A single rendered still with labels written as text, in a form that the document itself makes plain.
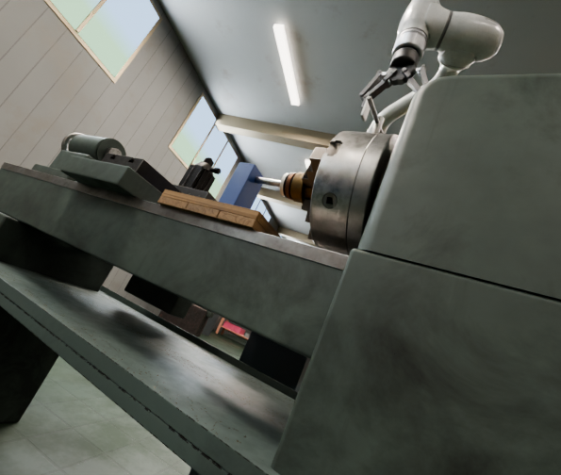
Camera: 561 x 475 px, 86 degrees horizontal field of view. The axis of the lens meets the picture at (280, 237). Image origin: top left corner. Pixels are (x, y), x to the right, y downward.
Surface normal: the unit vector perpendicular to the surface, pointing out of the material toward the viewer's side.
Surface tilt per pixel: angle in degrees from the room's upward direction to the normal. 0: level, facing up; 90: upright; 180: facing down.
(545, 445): 90
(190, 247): 90
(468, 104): 90
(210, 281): 90
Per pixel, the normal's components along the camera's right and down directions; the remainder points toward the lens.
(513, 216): -0.35, -0.43
